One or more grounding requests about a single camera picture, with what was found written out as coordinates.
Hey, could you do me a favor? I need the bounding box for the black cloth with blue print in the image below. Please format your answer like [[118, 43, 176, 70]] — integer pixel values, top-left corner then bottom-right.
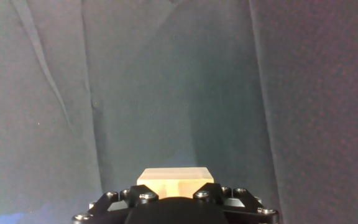
[[0, 0, 358, 224]]

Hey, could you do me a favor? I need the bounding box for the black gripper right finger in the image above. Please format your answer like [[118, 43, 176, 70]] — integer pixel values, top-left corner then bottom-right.
[[193, 182, 280, 224]]

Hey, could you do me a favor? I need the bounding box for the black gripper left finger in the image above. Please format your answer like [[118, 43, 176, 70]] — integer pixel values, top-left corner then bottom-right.
[[71, 184, 160, 224]]

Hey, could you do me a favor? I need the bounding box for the small wooden block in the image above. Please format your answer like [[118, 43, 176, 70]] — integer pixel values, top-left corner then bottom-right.
[[136, 167, 215, 199]]

